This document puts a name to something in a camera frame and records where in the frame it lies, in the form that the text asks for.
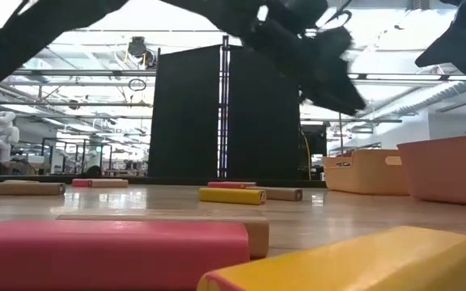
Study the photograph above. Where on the black metal rig frame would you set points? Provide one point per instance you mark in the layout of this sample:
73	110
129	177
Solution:
168	181

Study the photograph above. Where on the silver ceiling duct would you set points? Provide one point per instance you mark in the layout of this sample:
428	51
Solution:
419	101

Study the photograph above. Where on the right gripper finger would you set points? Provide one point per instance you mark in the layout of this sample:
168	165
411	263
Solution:
459	48

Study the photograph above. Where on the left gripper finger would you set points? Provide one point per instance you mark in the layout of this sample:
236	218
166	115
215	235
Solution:
334	93

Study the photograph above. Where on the yellow plastic bin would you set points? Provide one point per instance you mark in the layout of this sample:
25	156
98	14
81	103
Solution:
366	174

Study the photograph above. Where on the black metal rack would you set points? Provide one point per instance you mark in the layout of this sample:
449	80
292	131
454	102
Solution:
75	139

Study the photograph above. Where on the plain wooden block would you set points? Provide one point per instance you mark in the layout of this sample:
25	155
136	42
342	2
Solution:
109	182
259	238
283	194
26	188

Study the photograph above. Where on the black folding partition screen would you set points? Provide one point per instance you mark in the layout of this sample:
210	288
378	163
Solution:
186	113

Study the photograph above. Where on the white humanoid robot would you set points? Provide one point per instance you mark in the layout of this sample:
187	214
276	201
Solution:
2	133

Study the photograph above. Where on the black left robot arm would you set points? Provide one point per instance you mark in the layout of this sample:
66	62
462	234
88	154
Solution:
35	36

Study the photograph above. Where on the orange plastic bin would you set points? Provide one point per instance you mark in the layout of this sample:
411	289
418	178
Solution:
451	169

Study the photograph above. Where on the red wooden block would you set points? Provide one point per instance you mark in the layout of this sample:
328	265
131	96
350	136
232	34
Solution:
107	254
229	184
80	182

